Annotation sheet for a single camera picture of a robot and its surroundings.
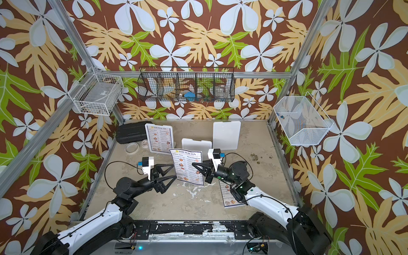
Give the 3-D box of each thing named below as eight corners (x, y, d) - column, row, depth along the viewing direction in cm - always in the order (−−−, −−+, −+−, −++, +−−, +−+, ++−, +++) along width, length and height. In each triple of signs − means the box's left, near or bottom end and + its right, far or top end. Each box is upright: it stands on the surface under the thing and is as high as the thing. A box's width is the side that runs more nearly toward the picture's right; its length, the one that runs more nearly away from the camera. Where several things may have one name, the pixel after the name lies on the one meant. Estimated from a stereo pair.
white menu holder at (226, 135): (212, 149, 105) (214, 129, 90) (212, 141, 110) (213, 121, 94) (236, 149, 106) (242, 129, 90) (235, 141, 110) (240, 121, 94)
